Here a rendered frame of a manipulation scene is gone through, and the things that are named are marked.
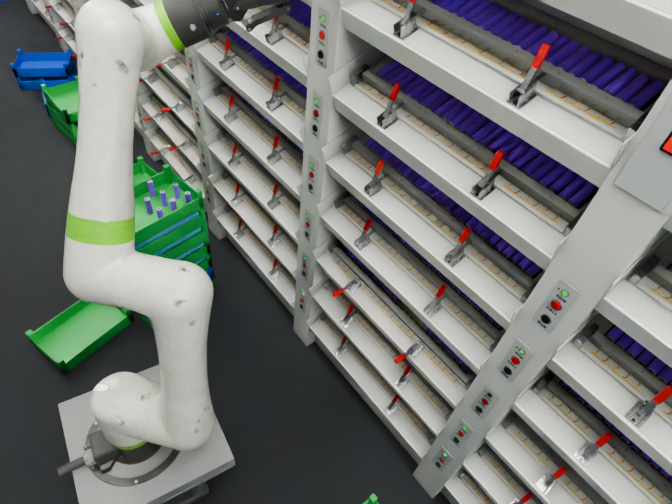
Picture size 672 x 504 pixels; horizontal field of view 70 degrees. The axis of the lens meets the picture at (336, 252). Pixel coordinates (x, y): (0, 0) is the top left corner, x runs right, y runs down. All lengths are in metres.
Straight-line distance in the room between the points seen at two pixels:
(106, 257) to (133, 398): 0.41
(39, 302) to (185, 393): 1.27
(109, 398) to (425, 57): 1.00
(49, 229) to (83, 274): 1.59
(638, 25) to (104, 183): 0.82
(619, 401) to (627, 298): 0.22
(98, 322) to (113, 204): 1.23
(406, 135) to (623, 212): 0.45
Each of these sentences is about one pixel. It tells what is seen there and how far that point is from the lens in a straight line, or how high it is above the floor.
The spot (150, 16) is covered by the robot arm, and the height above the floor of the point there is 1.28.
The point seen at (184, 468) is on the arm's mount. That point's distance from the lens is 1.43.
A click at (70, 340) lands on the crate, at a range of 2.11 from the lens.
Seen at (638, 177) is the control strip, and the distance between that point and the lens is 0.76.
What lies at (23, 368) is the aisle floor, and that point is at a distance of 2.11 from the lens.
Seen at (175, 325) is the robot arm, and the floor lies 0.90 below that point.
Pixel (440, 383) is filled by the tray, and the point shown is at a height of 0.53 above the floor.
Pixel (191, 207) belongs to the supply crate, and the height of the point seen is 0.51.
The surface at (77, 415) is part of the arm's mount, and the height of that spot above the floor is 0.33.
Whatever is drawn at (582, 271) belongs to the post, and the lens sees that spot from 0.87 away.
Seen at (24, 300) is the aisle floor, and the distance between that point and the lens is 2.31.
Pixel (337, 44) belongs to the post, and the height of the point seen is 1.22.
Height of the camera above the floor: 1.67
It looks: 47 degrees down
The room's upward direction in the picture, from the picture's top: 8 degrees clockwise
